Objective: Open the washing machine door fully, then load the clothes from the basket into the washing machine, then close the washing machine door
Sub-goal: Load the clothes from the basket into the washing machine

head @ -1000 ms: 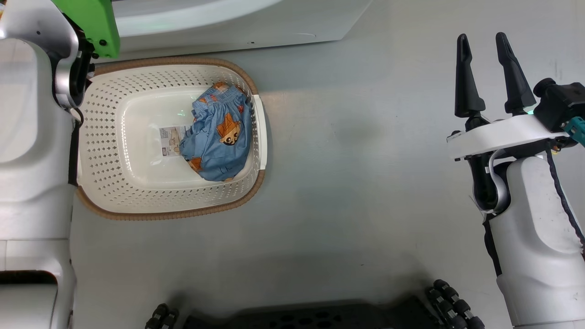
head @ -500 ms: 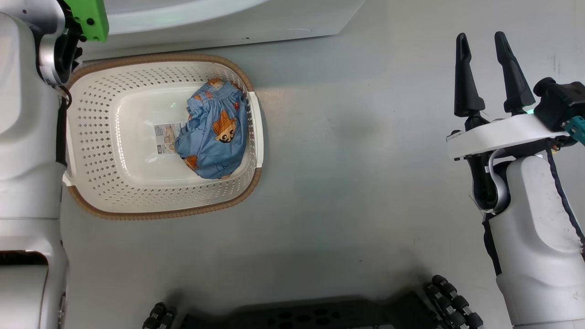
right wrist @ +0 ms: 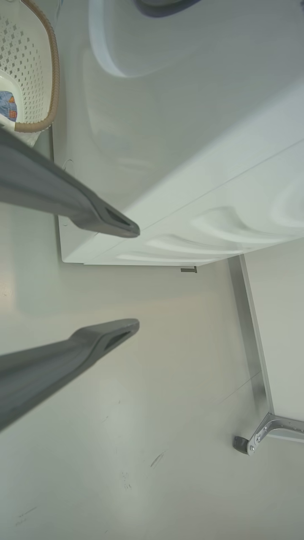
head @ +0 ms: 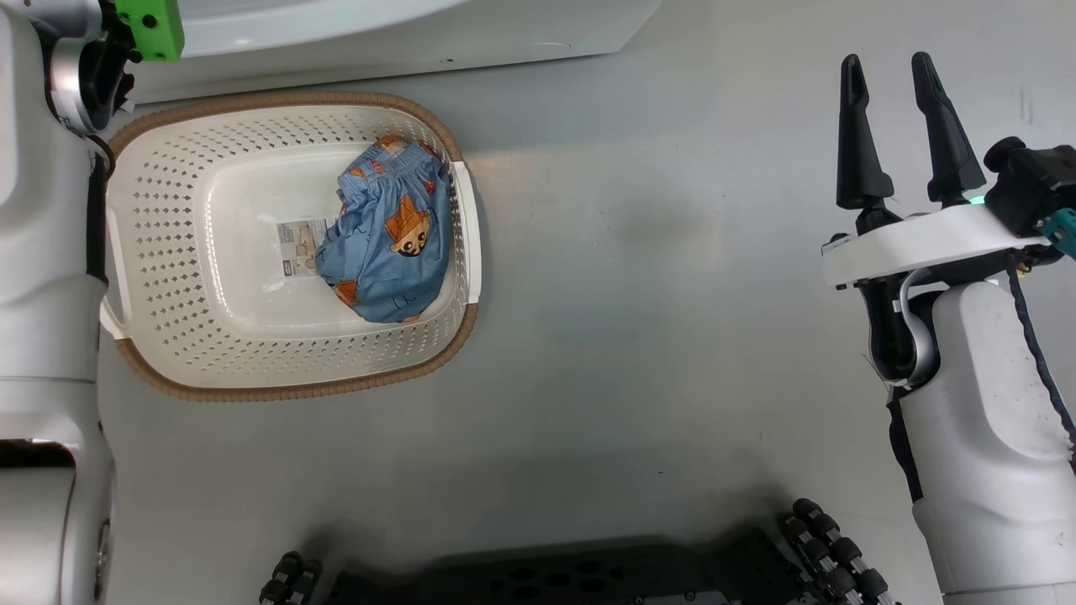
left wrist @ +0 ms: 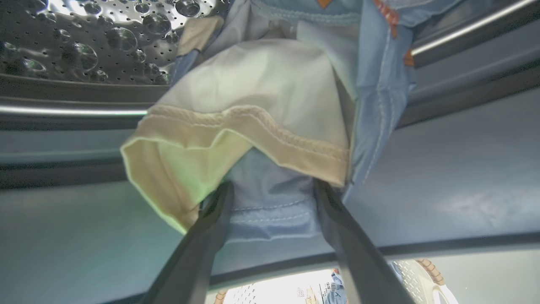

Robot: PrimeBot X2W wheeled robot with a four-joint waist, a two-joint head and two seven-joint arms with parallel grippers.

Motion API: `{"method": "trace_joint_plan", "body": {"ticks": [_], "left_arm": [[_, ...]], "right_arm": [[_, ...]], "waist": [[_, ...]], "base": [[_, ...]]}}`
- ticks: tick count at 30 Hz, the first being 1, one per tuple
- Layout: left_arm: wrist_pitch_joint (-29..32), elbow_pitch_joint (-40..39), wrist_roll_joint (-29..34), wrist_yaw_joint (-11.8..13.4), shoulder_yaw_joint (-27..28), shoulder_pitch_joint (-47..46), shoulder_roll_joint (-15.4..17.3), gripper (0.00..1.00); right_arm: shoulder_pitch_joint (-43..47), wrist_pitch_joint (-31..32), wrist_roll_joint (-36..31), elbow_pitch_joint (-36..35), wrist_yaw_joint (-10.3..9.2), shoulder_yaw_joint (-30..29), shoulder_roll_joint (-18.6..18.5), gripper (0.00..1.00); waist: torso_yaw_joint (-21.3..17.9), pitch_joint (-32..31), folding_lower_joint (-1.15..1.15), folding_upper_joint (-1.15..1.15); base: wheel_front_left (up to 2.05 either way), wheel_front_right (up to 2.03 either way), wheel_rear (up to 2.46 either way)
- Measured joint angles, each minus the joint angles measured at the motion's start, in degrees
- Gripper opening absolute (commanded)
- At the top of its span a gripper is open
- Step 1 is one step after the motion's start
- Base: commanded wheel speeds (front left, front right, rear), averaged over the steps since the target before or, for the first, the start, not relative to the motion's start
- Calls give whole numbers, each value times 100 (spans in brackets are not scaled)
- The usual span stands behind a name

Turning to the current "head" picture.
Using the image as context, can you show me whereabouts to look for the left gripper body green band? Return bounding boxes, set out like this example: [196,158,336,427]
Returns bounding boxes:
[113,0,186,62]

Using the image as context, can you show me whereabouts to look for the cream perforated laundry basket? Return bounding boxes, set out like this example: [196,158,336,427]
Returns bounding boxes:
[99,91,483,402]

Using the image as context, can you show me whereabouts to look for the paper basket product label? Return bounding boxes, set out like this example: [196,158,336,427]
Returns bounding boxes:
[277,218,337,276]

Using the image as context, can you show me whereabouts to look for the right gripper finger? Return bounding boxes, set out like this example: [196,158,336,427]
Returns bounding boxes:
[836,54,895,211]
[911,51,988,207]

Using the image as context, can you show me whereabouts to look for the white front-load washing machine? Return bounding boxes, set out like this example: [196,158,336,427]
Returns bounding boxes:
[126,0,665,106]

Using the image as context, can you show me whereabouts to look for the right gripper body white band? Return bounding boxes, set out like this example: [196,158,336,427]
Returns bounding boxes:
[821,202,1052,291]

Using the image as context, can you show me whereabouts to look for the black omni roller wheel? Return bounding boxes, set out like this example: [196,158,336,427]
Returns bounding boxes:
[778,498,902,605]
[258,550,324,605]

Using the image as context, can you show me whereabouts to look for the blue bear-print shorts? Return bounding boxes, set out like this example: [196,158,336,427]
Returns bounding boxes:
[315,134,455,324]

